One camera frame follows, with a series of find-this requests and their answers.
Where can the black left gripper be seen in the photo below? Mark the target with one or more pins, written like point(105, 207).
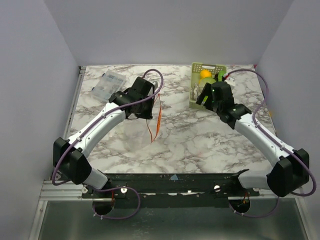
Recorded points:
point(148, 115)

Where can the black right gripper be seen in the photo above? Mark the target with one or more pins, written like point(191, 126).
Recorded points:
point(208, 94)

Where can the grey oyster mushroom toy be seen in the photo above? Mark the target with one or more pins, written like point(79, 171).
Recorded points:
point(195, 91)

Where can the clear zip bag orange zipper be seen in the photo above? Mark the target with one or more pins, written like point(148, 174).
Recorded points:
point(139, 134)

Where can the green cucumber toy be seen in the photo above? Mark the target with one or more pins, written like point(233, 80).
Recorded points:
point(220, 76)

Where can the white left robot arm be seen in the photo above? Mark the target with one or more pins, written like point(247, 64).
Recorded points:
point(70, 156)

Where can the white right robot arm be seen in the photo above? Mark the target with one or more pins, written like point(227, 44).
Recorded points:
point(289, 167)

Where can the small bright green vegetable toy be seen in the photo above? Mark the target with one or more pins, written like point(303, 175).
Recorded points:
point(204, 99)

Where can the green cabbage toy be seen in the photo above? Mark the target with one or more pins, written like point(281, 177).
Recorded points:
point(206, 80)

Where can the yellow round fruit toy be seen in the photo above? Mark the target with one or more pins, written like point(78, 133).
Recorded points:
point(205, 74)

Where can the pale green perforated basket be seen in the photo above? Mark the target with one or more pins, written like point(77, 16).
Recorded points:
point(196, 68)

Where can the clear plastic organizer box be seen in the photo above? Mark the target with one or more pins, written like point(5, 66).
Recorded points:
point(110, 82)

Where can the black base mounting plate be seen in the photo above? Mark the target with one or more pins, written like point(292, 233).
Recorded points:
point(196, 190)

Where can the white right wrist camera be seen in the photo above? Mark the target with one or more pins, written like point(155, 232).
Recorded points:
point(229, 80)

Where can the aluminium frame rail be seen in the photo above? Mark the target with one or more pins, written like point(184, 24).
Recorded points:
point(72, 192)

